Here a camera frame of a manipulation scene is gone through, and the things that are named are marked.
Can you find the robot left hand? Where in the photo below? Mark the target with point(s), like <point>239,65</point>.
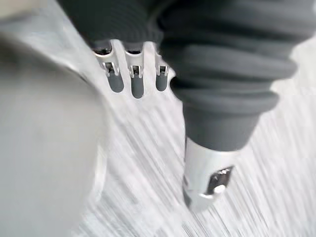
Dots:
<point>222,61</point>

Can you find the white ribbed sofa seat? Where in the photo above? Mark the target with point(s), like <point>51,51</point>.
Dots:
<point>153,158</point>

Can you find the light grey cushion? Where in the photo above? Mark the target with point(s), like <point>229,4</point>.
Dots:
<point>47,138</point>

